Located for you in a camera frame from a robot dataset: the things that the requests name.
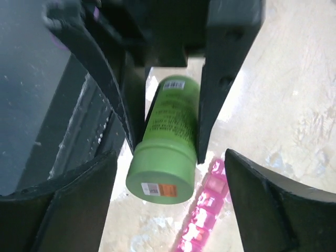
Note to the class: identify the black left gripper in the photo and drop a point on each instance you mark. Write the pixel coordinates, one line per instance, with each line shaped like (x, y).
(165, 34)

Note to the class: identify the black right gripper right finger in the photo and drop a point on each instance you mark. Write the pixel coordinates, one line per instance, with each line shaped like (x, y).
(275, 213)

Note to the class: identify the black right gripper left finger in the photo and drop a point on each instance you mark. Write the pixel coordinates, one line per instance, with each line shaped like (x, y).
(67, 213)

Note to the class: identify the pink weekly pill organizer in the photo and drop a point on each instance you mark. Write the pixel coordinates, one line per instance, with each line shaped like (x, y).
(204, 212)

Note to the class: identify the green pill bottle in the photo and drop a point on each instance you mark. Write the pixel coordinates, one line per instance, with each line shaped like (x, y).
(162, 170)

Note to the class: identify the black mounting base plate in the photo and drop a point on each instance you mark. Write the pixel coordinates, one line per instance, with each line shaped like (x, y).
(78, 125)

